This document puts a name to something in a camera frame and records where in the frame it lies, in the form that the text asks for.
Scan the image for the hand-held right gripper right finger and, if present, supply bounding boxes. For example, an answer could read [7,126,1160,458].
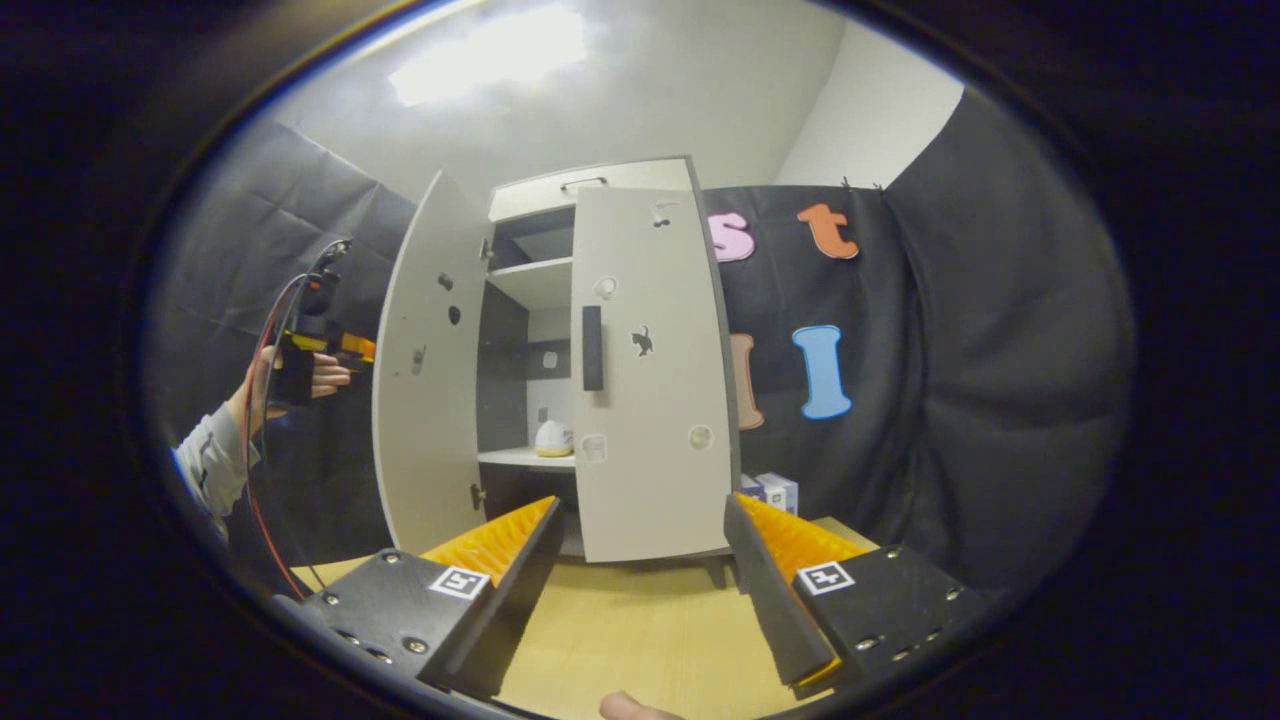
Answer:
[724,492,997,699]

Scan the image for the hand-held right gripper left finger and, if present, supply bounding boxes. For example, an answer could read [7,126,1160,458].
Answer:
[298,496,563,701]

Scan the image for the white cabinet door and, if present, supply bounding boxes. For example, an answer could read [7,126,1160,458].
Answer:
[372,170,493,556]
[570,185,739,563]

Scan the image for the white shoe cabinet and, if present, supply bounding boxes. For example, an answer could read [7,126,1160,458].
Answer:
[476,155,743,591]

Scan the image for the white cabinet drawer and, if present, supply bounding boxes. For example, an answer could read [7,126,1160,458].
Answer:
[488,158,693,223]

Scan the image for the black cable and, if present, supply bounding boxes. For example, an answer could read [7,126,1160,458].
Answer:
[262,238,353,591]

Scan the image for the red cable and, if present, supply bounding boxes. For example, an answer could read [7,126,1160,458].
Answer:
[243,272,326,601]

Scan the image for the black door handle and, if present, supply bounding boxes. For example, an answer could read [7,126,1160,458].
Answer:
[582,305,605,392]

